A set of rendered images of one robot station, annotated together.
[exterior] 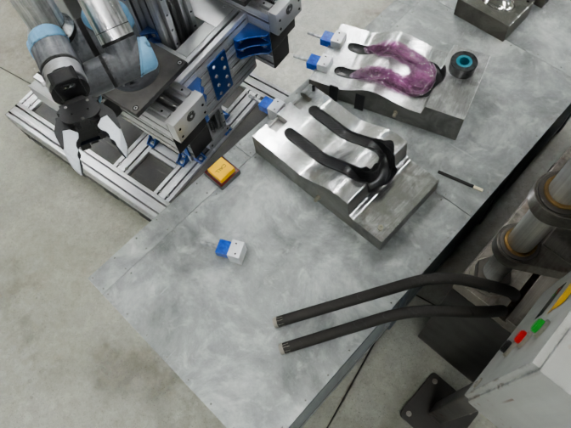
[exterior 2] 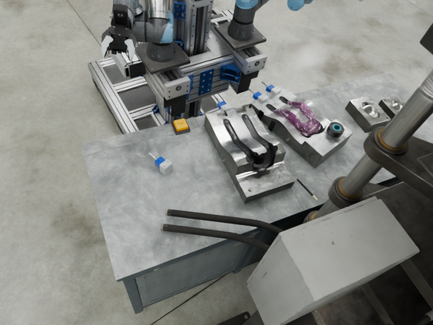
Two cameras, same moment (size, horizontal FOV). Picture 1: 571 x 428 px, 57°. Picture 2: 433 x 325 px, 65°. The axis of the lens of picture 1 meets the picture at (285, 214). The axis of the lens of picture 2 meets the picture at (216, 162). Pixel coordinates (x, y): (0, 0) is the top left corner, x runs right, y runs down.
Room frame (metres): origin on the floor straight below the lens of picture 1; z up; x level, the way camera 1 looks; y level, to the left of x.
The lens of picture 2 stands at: (-0.28, -0.15, 2.17)
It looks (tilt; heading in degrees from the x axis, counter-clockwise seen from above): 54 degrees down; 5
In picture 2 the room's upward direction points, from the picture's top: 12 degrees clockwise
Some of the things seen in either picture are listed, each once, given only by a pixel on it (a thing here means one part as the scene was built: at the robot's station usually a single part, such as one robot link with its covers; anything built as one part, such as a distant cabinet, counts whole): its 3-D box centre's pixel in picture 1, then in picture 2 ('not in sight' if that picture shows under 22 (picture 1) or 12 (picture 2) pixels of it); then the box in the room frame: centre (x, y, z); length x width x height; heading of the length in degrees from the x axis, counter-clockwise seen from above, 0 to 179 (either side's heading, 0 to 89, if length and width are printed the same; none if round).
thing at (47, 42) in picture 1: (54, 54); (123, 8); (0.80, 0.40, 1.43); 0.11 x 0.08 x 0.09; 20
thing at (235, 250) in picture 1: (221, 247); (159, 161); (0.59, 0.20, 0.83); 0.13 x 0.05 x 0.05; 64
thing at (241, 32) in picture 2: not in sight; (241, 24); (1.45, 0.02, 1.09); 0.15 x 0.15 x 0.10
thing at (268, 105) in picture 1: (264, 104); (221, 104); (1.06, 0.01, 0.83); 0.13 x 0.05 x 0.05; 47
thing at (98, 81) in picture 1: (83, 83); (130, 31); (0.81, 0.38, 1.34); 0.11 x 0.08 x 0.11; 110
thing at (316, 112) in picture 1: (342, 144); (250, 138); (0.81, -0.19, 0.92); 0.35 x 0.16 x 0.09; 38
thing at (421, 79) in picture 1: (396, 65); (299, 115); (1.07, -0.42, 0.90); 0.26 x 0.18 x 0.08; 55
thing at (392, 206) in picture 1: (343, 159); (248, 147); (0.79, -0.20, 0.87); 0.50 x 0.26 x 0.14; 38
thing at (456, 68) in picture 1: (462, 64); (335, 129); (1.01, -0.60, 0.93); 0.08 x 0.08 x 0.04
